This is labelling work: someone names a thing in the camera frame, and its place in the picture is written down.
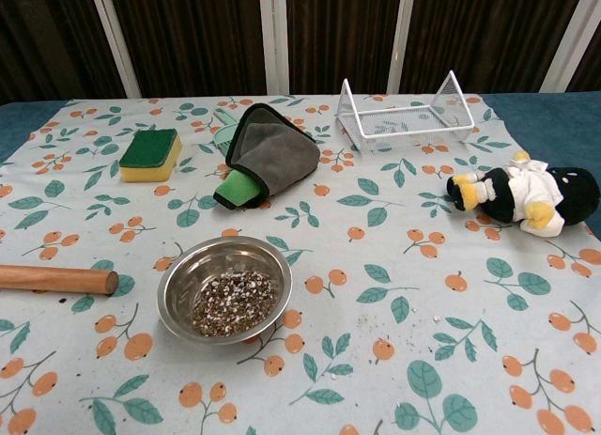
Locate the yellow sponge with green pad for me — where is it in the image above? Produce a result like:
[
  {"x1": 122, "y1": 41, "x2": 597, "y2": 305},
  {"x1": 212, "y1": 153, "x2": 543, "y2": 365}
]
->
[{"x1": 118, "y1": 128, "x2": 183, "y2": 183}]

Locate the floral printed tablecloth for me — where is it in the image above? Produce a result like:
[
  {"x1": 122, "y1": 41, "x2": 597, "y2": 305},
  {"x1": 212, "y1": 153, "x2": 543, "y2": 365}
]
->
[{"x1": 0, "y1": 94, "x2": 601, "y2": 435}]

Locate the white partition frame pole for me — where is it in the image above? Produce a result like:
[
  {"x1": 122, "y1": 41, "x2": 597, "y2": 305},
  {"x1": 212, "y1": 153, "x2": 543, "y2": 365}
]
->
[
  {"x1": 87, "y1": 0, "x2": 145, "y2": 98},
  {"x1": 395, "y1": 0, "x2": 420, "y2": 93},
  {"x1": 258, "y1": 0, "x2": 290, "y2": 96},
  {"x1": 539, "y1": 0, "x2": 591, "y2": 94}
]

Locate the clear acrylic rack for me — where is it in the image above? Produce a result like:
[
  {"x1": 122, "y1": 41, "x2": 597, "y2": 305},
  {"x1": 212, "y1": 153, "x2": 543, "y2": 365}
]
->
[{"x1": 335, "y1": 70, "x2": 475, "y2": 152}]

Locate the stainless steel bowl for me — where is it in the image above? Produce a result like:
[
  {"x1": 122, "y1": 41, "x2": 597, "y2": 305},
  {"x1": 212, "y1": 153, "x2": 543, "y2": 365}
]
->
[{"x1": 157, "y1": 236, "x2": 293, "y2": 346}]

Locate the grey cloth with black edge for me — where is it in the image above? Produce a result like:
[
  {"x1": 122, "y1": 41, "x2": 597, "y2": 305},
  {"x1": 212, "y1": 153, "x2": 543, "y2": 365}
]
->
[{"x1": 212, "y1": 102, "x2": 322, "y2": 211}]

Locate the teal plastic scoop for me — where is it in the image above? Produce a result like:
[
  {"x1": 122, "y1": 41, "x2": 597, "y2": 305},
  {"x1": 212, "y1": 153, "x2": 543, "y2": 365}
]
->
[{"x1": 210, "y1": 108, "x2": 243, "y2": 150}]

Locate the black and white plush doll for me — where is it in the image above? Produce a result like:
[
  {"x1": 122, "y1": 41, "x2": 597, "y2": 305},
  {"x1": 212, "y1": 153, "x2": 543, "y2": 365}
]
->
[{"x1": 444, "y1": 150, "x2": 601, "y2": 235}]

